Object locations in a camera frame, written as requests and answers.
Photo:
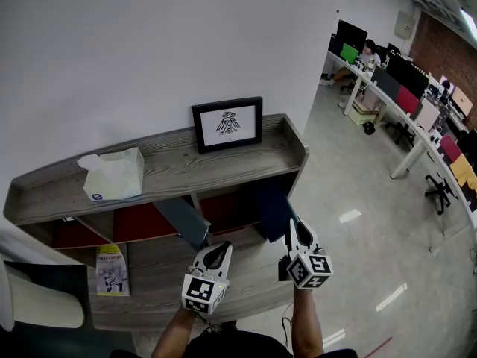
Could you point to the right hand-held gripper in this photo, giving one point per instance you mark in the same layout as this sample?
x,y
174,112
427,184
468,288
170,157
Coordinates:
x,y
311,270

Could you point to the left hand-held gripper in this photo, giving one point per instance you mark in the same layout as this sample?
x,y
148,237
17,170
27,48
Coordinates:
x,y
203,293

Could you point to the blue book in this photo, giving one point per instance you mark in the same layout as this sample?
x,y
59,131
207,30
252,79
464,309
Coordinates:
x,y
275,215

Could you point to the teal hardcover book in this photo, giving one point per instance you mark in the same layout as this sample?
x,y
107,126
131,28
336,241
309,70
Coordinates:
x,y
184,220

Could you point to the wooden shelf unit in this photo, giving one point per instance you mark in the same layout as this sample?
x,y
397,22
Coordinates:
x,y
208,166

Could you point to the yellow-green magazine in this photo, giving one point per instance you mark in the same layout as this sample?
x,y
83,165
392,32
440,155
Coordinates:
x,y
112,274

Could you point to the person's left forearm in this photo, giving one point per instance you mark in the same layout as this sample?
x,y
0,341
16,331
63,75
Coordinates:
x,y
175,334

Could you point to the person's right forearm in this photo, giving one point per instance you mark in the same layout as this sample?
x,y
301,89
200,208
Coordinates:
x,y
307,323

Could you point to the grey wooden desk with hutch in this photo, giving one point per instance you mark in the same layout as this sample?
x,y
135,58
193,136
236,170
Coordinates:
x,y
160,274

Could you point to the long white office desk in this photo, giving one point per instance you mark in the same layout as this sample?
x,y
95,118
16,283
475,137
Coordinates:
x,y
408,159

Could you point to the black computer monitor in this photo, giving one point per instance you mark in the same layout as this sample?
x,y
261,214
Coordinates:
x,y
408,73
352,34

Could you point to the person's black shirt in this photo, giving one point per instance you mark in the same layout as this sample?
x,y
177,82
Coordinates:
x,y
238,345

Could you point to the white tissue box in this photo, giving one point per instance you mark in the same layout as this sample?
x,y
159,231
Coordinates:
x,y
115,177

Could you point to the black framed bird picture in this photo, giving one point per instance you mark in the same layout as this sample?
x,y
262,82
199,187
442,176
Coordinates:
x,y
227,125

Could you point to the pale yellow storage box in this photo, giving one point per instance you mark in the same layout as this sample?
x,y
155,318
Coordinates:
x,y
363,113

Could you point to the black office chair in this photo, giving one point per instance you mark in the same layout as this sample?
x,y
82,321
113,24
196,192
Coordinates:
x,y
441,192
400,132

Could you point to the red divider panel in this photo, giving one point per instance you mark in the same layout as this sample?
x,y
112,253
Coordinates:
x,y
408,101

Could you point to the dark grey divider panel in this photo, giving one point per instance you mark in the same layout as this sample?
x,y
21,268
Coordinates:
x,y
385,84

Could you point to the yellow divider panel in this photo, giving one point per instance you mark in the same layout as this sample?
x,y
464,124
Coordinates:
x,y
466,170

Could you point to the white round ribbed table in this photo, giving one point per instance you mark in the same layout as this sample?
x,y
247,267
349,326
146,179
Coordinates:
x,y
41,304

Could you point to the green divider panel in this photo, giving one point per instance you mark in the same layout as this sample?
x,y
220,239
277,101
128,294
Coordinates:
x,y
349,52

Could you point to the long ceiling light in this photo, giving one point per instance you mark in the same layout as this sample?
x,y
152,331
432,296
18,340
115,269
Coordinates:
x,y
470,26

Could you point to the grey wall electrical box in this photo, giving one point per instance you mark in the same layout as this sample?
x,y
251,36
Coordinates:
x,y
405,24

